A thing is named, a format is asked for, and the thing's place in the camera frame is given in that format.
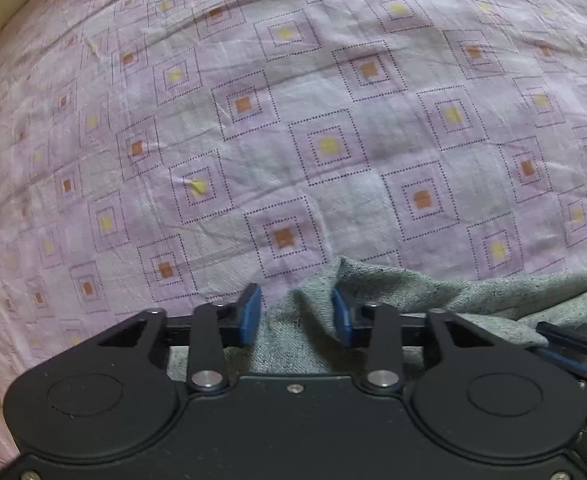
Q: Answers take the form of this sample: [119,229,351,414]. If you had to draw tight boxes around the grey pants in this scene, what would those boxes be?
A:
[165,254,587,384]

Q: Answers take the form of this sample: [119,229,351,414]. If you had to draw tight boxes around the pink patterned bed sheet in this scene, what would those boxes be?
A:
[0,0,587,466]

